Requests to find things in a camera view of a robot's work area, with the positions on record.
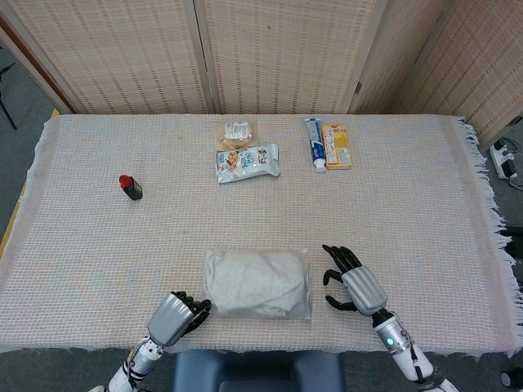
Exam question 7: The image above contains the clear plastic zip bag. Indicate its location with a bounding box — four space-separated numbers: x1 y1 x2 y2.
202 247 314 322

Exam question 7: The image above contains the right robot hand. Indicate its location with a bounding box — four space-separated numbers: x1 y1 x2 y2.
321 244 388 317

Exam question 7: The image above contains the white power strip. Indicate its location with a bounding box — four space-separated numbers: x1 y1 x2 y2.
489 140 520 180

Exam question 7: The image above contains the black chair leg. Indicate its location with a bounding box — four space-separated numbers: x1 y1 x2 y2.
0 60 18 131

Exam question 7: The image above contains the woven rattan folding screen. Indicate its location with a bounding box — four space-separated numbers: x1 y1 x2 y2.
0 0 523 142

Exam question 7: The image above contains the small clear pastry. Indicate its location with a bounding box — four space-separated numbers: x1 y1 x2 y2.
216 120 260 152

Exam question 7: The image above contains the blue white toothpaste tube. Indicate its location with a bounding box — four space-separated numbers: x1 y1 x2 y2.
304 118 328 174

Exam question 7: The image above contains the white blue snack pouch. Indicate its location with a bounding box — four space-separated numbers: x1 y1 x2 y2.
215 143 282 185

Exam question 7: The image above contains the black bottle with red cap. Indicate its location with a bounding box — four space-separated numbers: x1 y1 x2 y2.
118 174 144 201

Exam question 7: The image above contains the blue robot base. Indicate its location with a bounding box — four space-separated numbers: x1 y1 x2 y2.
172 350 345 392

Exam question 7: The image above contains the clear bag with white cloth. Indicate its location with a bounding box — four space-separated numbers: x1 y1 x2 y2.
205 249 308 318

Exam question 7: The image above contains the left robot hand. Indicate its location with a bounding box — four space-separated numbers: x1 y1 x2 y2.
145 290 212 347

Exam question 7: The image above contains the yellow white carton box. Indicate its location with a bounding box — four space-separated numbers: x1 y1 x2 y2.
320 124 353 171

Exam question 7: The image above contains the beige woven tablecloth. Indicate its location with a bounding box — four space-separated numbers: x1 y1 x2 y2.
0 114 523 359

